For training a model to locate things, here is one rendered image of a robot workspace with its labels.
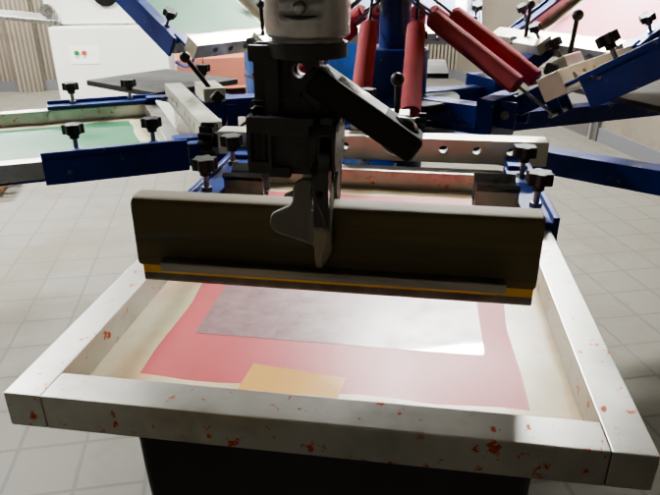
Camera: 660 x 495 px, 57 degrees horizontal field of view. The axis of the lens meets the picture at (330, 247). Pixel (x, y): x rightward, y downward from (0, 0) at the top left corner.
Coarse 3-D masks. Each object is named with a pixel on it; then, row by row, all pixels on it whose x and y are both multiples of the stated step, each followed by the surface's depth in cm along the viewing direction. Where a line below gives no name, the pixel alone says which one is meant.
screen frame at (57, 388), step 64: (128, 320) 74; (576, 320) 69; (64, 384) 58; (128, 384) 58; (576, 384) 62; (256, 448) 55; (320, 448) 54; (384, 448) 53; (448, 448) 52; (512, 448) 51; (576, 448) 50; (640, 448) 50
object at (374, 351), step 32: (352, 320) 75; (384, 320) 75; (416, 320) 75; (448, 320) 75; (480, 320) 75; (352, 352) 69; (384, 352) 69; (416, 352) 69; (448, 352) 69; (480, 352) 69; (512, 352) 69; (352, 384) 64; (384, 384) 64; (416, 384) 64; (448, 384) 64; (480, 384) 64; (512, 384) 64
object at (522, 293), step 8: (144, 264) 65; (152, 264) 65; (160, 272) 65; (168, 272) 65; (176, 272) 65; (280, 280) 64; (288, 280) 63; (296, 280) 63; (392, 288) 62; (400, 288) 62; (408, 288) 62; (512, 296) 60; (520, 296) 60; (528, 296) 60
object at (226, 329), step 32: (224, 288) 83; (256, 288) 83; (192, 320) 75; (224, 320) 75; (256, 320) 75; (288, 320) 75; (320, 320) 75; (160, 352) 69; (192, 352) 69; (224, 352) 69; (256, 352) 69; (288, 352) 69; (320, 352) 69
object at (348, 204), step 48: (144, 192) 62; (192, 192) 62; (144, 240) 63; (192, 240) 62; (240, 240) 61; (288, 240) 60; (336, 240) 60; (384, 240) 59; (432, 240) 58; (480, 240) 57; (528, 240) 57; (528, 288) 59
